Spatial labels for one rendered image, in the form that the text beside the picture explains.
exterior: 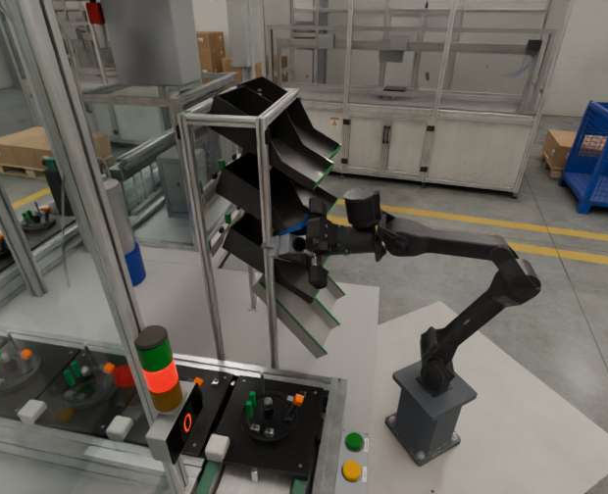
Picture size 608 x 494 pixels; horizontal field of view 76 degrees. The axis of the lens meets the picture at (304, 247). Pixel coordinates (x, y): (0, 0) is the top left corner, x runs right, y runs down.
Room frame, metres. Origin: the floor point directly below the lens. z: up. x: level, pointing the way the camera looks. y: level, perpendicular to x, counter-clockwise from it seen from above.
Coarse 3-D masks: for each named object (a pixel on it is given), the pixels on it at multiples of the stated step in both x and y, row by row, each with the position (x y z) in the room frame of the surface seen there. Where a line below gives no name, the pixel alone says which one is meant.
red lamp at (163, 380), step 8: (168, 368) 0.43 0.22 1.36; (176, 368) 0.46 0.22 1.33; (144, 376) 0.43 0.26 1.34; (152, 376) 0.42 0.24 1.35; (160, 376) 0.43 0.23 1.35; (168, 376) 0.43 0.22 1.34; (176, 376) 0.45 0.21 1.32; (152, 384) 0.42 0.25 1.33; (160, 384) 0.42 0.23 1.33; (168, 384) 0.43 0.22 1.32; (160, 392) 0.42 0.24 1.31
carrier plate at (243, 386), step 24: (240, 384) 0.72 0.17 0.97; (288, 384) 0.72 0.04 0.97; (240, 408) 0.64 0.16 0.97; (312, 408) 0.64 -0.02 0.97; (216, 432) 0.57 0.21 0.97; (240, 432) 0.57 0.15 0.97; (312, 432) 0.57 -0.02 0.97; (240, 456) 0.52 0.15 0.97; (264, 456) 0.52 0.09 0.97; (288, 456) 0.52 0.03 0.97
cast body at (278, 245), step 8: (272, 240) 0.74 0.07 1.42; (280, 240) 0.72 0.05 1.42; (288, 240) 0.71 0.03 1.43; (296, 240) 0.71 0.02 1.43; (264, 248) 0.72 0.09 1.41; (272, 248) 0.72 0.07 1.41; (280, 248) 0.71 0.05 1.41; (288, 248) 0.70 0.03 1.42; (296, 248) 0.70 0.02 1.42; (304, 248) 0.71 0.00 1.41; (272, 256) 0.71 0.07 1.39
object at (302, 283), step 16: (240, 224) 0.95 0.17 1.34; (256, 224) 0.99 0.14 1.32; (240, 240) 0.87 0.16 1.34; (256, 240) 0.96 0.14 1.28; (240, 256) 0.87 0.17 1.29; (256, 256) 0.85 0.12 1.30; (288, 272) 0.88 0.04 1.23; (304, 272) 0.90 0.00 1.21; (288, 288) 0.82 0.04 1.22; (304, 288) 0.84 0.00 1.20
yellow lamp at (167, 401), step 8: (176, 384) 0.44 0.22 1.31; (152, 392) 0.43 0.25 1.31; (168, 392) 0.43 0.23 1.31; (176, 392) 0.44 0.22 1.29; (152, 400) 0.43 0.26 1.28; (160, 400) 0.42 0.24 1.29; (168, 400) 0.43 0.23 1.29; (176, 400) 0.43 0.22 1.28; (160, 408) 0.42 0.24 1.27; (168, 408) 0.42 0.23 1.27
